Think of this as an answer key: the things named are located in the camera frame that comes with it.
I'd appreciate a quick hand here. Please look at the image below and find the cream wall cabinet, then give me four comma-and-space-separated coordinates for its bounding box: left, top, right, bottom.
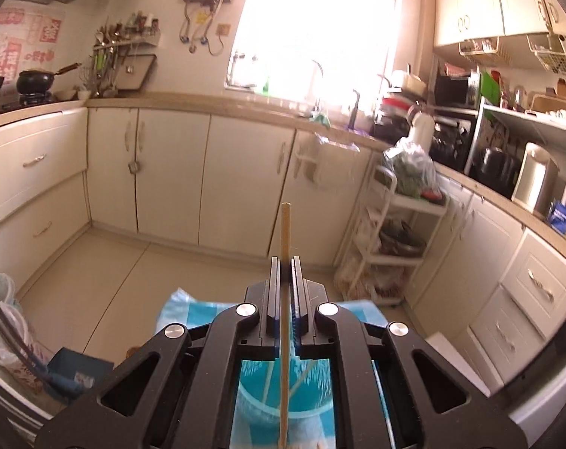
435, 0, 566, 48

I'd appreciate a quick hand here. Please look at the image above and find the black countertop oven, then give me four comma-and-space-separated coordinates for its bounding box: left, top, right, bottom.
429, 107, 478, 172

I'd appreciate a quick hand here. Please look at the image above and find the blue packet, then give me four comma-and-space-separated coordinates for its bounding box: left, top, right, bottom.
546, 200, 566, 248

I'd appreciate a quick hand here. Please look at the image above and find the white rolling cart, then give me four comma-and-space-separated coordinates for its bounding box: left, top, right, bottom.
348, 164, 449, 307

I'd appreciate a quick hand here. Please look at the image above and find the white hanging plastic bin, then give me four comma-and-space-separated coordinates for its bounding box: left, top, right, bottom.
296, 135, 359, 192

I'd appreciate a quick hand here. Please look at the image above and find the blue broom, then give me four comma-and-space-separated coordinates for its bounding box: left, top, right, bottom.
23, 337, 85, 396

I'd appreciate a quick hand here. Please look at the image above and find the floral trash bin with bag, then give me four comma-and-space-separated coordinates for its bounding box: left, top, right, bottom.
0, 274, 45, 379

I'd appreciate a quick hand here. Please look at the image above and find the cream cabinet drawer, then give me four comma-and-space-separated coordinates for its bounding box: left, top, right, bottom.
0, 171, 93, 286
0, 109, 88, 235

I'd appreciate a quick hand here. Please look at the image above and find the wall utensil rack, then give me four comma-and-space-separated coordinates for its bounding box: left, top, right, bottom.
92, 12, 162, 95

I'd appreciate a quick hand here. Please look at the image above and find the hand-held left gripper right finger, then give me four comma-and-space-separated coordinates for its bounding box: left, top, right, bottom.
290, 256, 529, 449

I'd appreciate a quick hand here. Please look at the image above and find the white shelf rack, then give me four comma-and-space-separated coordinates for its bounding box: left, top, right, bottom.
465, 98, 566, 216

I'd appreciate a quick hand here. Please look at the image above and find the black wok with handle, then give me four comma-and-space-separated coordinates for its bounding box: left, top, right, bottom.
16, 62, 83, 95

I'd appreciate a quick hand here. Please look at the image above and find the teal plastic cutout basket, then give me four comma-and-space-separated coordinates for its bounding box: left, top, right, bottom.
236, 358, 335, 426

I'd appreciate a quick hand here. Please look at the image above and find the cream base cabinet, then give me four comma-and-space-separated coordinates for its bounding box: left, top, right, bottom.
402, 164, 566, 387
86, 105, 374, 267

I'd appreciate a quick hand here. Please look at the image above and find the black cooking pot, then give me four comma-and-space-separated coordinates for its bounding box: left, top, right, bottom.
472, 147, 522, 192

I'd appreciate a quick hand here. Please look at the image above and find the pile of bowls and dishes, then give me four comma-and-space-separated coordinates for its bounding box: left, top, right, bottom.
371, 70, 426, 137

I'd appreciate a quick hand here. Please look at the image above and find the black pot in cart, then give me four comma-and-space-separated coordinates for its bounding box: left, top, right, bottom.
379, 221, 426, 259

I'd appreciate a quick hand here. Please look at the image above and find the blue checked plastic tablecloth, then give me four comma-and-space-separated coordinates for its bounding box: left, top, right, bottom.
154, 287, 391, 449

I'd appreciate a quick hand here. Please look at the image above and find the green cutting board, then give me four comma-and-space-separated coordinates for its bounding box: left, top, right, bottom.
480, 70, 499, 106

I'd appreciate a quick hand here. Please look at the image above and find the chrome sink faucet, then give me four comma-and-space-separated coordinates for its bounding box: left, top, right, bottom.
310, 58, 327, 117

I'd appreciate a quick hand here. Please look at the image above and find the white thermos jug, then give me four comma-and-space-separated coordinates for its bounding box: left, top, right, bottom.
407, 105, 436, 150

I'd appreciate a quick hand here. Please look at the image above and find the gas stove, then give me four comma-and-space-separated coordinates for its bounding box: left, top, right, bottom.
0, 91, 59, 119

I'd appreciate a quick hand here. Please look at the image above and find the white wire basket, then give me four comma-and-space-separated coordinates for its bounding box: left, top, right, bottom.
528, 33, 566, 78
458, 36, 501, 67

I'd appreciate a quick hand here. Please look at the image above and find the kitchen window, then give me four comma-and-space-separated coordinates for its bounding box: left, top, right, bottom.
227, 0, 400, 99

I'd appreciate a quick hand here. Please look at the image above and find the bag of green vegetables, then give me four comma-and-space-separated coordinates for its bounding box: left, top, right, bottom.
383, 140, 441, 199

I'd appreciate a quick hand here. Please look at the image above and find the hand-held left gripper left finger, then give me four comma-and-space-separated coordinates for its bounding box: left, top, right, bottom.
34, 256, 282, 449

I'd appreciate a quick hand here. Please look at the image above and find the red print wall sticker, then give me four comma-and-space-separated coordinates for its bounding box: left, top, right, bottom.
0, 2, 66, 80

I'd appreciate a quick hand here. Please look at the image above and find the wooden chopstick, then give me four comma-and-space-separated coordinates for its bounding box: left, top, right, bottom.
277, 202, 292, 449
289, 361, 317, 397

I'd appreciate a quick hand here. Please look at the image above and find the black microwave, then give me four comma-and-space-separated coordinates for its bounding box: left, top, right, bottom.
435, 72, 481, 108

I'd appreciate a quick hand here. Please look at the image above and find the blue dustpan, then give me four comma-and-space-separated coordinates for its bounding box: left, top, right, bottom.
46, 347, 115, 400

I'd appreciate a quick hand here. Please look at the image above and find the stainless steel container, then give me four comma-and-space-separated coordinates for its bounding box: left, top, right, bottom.
512, 143, 560, 216

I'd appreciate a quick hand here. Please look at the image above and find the metal door frame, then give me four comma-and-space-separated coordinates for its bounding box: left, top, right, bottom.
0, 271, 59, 449

